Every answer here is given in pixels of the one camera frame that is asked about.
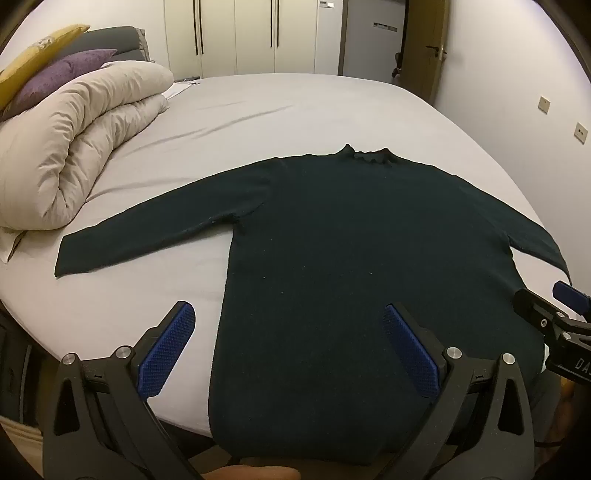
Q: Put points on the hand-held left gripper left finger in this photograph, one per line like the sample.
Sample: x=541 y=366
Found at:
x=171 y=341

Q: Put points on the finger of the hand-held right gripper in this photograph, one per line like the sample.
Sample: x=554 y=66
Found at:
x=572 y=295
x=535 y=305

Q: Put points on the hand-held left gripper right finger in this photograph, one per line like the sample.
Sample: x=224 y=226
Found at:
x=408 y=350

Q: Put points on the dark green sweater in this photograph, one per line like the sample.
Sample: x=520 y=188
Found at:
x=360 y=258

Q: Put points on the person's right forearm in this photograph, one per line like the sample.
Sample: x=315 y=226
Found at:
x=564 y=410

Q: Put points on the white pillow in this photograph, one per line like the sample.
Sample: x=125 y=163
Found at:
x=10 y=244

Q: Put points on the beige folded duvet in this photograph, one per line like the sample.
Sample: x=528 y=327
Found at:
x=69 y=138

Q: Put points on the bed with white sheet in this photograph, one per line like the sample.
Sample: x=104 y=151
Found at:
x=277 y=115

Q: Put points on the white papers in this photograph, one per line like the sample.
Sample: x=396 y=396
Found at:
x=178 y=88

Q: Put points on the dark small hanging object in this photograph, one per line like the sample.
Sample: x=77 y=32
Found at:
x=396 y=64

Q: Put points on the brown wooden door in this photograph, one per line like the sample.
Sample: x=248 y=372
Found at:
x=422 y=46

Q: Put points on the purple pillow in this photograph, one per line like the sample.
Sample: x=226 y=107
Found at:
x=51 y=78

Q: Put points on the grey pillow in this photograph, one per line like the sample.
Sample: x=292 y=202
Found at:
x=111 y=41

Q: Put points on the white door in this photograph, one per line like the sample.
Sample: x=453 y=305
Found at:
x=369 y=41

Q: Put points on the cream wardrobe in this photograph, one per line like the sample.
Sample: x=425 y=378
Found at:
x=249 y=37

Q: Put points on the yellow pillow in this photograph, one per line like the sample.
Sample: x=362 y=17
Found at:
x=32 y=57

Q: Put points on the wall socket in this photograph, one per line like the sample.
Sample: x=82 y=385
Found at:
x=581 y=132
x=544 y=104

